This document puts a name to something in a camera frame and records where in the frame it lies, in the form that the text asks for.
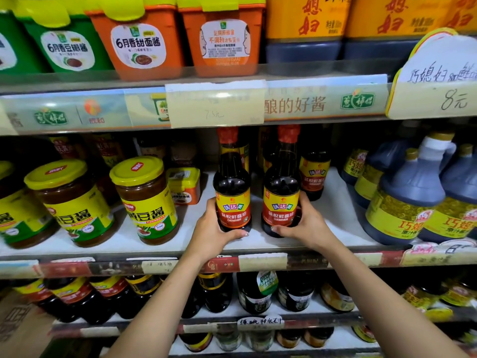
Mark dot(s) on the person's left forearm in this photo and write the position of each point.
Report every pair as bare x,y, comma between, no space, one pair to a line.
160,313

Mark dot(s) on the person's left hand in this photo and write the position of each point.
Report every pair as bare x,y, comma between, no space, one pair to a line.
205,238

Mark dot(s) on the green tub yellow lid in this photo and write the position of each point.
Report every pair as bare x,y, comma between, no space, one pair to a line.
67,52

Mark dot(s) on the yellow label soy sauce bottle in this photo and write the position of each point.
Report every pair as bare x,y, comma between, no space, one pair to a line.
67,147
245,156
108,149

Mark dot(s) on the handwritten white price tag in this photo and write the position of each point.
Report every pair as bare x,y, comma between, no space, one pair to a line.
261,323

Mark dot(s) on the row of large dark bottles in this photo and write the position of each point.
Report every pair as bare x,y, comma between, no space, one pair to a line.
257,294

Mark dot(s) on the large jug orange label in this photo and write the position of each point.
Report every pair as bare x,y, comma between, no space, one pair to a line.
391,18
305,18
464,14

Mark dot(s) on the person's right hand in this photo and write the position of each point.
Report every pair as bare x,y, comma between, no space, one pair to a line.
313,231

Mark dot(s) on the row of short sauce jars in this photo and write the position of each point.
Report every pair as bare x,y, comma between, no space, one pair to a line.
288,337

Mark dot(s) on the vinegar bottle red cap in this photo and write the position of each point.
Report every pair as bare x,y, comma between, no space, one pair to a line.
183,150
151,147

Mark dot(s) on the small cloud shaped price sign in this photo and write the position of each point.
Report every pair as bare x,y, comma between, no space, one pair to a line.
436,257

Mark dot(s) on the row of olive label bottles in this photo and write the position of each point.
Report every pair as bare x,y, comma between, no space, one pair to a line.
402,208

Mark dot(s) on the printed brown cardboard box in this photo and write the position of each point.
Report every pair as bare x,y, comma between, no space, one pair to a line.
18,328

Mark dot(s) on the large cloud shaped price sign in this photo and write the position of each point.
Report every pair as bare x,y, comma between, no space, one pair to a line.
439,100

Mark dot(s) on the person's right forearm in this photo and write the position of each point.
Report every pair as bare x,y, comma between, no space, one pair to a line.
391,305

